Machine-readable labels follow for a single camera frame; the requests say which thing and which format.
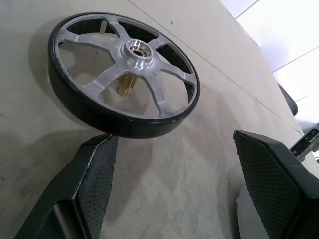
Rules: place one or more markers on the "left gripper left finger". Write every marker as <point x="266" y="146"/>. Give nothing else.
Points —
<point x="89" y="186"/>

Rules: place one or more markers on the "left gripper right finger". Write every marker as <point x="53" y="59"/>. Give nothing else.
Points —
<point x="274" y="179"/>

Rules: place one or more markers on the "black round wheel disc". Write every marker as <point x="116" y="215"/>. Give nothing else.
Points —
<point x="135" y="53"/>

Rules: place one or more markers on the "black folding chair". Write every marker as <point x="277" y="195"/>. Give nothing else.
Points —
<point x="289" y="99"/>

